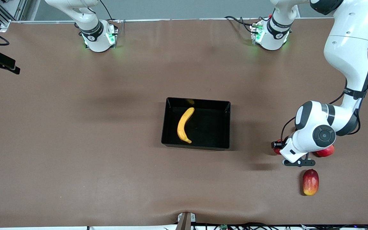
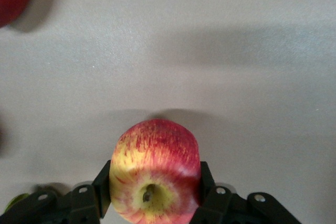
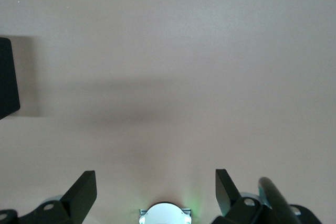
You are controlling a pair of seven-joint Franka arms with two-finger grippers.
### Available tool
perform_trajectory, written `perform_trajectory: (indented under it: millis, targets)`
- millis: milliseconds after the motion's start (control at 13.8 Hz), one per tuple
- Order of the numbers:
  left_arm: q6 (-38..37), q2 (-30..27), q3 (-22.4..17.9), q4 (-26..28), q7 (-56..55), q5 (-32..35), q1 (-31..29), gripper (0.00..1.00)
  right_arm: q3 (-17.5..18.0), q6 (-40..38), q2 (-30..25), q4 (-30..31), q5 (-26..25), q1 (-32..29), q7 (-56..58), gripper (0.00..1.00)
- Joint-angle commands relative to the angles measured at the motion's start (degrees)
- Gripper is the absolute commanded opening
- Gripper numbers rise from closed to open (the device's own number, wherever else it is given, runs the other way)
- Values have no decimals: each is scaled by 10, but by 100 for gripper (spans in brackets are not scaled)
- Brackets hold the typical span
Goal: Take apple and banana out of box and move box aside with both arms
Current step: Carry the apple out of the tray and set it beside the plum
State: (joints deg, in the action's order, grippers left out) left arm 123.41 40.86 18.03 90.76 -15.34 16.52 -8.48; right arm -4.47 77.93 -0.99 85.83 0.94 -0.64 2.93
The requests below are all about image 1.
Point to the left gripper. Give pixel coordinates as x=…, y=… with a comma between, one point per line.
x=278, y=145

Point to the small red yellow apple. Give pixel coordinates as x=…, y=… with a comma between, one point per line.
x=277, y=151

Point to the black plastic box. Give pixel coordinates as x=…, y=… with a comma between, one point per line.
x=209, y=137

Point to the yellow banana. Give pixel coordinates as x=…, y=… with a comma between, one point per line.
x=181, y=127

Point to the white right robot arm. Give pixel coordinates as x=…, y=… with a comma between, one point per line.
x=97, y=38

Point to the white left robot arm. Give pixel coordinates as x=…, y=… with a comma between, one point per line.
x=347, y=48

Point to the red yellow mango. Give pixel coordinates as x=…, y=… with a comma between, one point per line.
x=310, y=182

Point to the red peach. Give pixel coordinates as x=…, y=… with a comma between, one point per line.
x=327, y=152

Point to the grey metal table clamp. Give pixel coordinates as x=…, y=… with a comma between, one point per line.
x=186, y=220

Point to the table cover sheet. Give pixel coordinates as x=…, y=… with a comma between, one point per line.
x=107, y=175

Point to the aluminium frame profile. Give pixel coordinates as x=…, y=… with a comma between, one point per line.
x=2, y=12

